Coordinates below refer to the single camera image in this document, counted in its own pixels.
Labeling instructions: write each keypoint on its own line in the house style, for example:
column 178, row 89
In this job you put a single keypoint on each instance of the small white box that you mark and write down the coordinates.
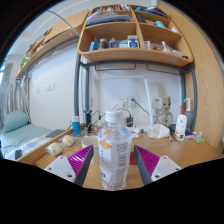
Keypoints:
column 156, row 103

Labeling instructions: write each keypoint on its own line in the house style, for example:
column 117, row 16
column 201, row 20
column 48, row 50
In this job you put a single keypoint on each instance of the white wall socket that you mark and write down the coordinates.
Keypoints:
column 122, row 102

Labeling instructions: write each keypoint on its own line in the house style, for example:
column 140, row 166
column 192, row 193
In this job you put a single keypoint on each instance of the white metal bed headboard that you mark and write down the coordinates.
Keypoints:
column 13, row 96

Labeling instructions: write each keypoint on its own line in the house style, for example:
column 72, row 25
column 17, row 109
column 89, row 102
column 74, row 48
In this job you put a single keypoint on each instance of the wooden tree figurine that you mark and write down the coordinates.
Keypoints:
column 165, row 113

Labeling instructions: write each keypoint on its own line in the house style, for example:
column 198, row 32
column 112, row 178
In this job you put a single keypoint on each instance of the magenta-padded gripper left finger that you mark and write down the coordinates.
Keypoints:
column 79, row 160

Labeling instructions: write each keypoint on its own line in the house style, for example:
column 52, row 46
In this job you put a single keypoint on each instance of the white lotion bottle red pump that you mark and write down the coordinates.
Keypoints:
column 181, row 125

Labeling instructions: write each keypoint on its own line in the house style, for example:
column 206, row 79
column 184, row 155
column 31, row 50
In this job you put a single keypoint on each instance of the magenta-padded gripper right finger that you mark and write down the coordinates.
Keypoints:
column 148, row 160

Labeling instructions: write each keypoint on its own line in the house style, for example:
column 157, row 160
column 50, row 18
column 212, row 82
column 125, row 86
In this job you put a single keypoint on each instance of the blue pump bottle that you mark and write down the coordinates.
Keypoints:
column 189, row 113

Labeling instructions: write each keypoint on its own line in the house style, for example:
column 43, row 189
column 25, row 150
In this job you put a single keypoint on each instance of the blue tube with white cap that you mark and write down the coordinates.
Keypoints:
column 76, row 126

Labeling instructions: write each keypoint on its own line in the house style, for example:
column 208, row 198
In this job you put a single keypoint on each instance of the green packet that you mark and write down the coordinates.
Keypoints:
column 200, row 140

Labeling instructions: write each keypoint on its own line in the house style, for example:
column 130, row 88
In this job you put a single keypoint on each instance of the grey metal frame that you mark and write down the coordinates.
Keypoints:
column 77, row 86

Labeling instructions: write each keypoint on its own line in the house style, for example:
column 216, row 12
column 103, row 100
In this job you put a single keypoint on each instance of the wrapped round bun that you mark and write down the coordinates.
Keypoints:
column 55, row 149
column 68, row 140

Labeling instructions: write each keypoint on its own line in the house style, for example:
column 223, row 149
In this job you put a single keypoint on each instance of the wooden loft bed board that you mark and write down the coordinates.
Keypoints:
column 53, row 40

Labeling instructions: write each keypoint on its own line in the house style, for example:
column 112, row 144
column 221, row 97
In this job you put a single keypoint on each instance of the clear plastic water bottle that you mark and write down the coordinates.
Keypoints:
column 115, row 153

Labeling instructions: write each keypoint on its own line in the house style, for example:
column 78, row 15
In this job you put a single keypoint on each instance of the white wall switch plate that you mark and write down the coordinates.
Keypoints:
column 50, row 87

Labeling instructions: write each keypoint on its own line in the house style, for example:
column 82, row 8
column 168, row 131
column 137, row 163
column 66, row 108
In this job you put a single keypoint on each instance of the tall wooden cabinet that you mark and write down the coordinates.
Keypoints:
column 210, row 83

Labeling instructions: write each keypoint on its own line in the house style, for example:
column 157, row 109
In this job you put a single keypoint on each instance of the bed with teal sheet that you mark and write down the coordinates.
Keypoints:
column 23, row 135

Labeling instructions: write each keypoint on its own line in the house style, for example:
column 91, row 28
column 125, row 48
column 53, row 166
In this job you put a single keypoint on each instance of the black charger block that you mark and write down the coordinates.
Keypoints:
column 129, row 122

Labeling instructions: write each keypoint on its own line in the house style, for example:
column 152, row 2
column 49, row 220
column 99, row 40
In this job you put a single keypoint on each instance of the black handheld device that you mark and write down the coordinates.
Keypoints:
column 88, row 120

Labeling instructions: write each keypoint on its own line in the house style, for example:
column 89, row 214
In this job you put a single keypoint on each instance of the wooden shelf unit with items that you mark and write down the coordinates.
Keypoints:
column 133, row 36

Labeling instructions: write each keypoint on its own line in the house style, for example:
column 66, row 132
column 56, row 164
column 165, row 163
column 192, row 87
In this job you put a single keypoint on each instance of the white desk lamp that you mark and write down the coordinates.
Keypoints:
column 147, row 96

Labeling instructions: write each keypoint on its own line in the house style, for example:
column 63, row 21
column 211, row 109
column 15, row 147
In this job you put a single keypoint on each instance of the white paper bag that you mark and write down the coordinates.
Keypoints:
column 158, row 131

